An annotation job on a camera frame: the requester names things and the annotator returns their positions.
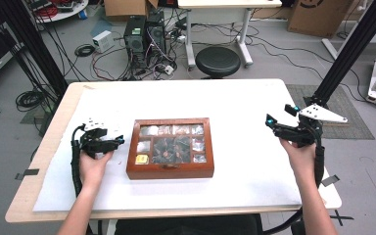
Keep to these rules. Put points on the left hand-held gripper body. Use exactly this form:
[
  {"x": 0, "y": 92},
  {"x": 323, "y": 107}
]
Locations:
[{"x": 94, "y": 145}]

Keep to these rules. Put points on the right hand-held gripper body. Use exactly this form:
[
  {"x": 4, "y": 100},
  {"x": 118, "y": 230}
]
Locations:
[{"x": 302, "y": 133}]

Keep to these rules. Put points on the wooden tea box glass lid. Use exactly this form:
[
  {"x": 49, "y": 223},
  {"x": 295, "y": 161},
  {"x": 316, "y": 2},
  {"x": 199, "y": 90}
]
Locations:
[{"x": 169, "y": 171}]

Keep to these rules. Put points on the person's right hand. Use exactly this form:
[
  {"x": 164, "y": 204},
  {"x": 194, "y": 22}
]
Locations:
[{"x": 302, "y": 160}]

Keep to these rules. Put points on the person's left hand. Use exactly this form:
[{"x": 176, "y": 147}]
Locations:
[{"x": 93, "y": 171}]

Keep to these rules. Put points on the plain white tea pouch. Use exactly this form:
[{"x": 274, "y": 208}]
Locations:
[{"x": 143, "y": 147}]

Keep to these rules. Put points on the yellow label tea bag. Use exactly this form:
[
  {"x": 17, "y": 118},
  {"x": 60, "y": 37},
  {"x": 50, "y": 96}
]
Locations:
[{"x": 142, "y": 159}]

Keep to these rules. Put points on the silver white tea packet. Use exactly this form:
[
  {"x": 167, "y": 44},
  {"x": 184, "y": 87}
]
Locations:
[{"x": 149, "y": 130}]

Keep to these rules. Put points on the wooden stick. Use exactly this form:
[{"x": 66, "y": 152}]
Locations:
[{"x": 338, "y": 124}]

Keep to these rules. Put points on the grey floor mat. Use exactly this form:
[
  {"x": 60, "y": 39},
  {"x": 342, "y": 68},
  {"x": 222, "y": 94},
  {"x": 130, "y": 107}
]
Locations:
[{"x": 349, "y": 133}]

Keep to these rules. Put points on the white brown tea packet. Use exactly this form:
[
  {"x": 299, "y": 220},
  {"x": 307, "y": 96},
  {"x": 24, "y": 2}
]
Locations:
[{"x": 164, "y": 130}]

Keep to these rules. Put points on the pile of dark tea bags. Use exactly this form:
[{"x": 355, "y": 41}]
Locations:
[{"x": 171, "y": 150}]

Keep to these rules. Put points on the black tape strip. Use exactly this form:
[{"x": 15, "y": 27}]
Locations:
[
  {"x": 330, "y": 180},
  {"x": 29, "y": 172}
]

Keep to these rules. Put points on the white orange tea packet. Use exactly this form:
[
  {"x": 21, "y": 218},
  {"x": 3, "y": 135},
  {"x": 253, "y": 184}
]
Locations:
[{"x": 180, "y": 129}]

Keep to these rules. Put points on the white red tea packet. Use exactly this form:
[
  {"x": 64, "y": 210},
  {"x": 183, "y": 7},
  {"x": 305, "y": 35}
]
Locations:
[
  {"x": 197, "y": 129},
  {"x": 199, "y": 158},
  {"x": 198, "y": 144}
]

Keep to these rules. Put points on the black round stool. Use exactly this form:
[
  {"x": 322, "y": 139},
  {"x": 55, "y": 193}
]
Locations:
[{"x": 218, "y": 61}]

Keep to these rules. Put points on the white power adapter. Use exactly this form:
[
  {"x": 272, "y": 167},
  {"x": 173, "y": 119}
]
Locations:
[{"x": 169, "y": 69}]

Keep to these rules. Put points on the white box device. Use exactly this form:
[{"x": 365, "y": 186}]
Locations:
[{"x": 103, "y": 41}]

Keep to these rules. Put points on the large cardboard box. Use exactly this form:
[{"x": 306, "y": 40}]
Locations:
[{"x": 319, "y": 16}]

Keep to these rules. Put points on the black computer tower green sticker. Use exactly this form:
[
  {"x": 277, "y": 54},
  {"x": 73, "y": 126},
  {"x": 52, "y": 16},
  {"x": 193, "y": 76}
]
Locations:
[{"x": 134, "y": 36}]

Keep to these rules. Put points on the person's dark clothing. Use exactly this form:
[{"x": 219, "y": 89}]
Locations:
[{"x": 189, "y": 226}]

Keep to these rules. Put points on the blue tape roll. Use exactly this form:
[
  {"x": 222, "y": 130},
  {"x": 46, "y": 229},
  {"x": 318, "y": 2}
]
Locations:
[{"x": 83, "y": 14}]

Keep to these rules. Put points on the round white table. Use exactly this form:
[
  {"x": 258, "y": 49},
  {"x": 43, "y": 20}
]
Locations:
[{"x": 68, "y": 14}]

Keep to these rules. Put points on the white desk with legs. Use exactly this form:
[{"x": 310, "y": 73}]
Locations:
[{"x": 228, "y": 3}]

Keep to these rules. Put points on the small cardboard box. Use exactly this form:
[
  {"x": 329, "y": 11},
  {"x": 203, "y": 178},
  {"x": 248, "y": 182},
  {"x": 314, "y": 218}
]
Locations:
[{"x": 127, "y": 6}]

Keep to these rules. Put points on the black frame post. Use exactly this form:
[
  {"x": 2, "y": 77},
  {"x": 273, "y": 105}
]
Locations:
[
  {"x": 352, "y": 45},
  {"x": 36, "y": 42}
]

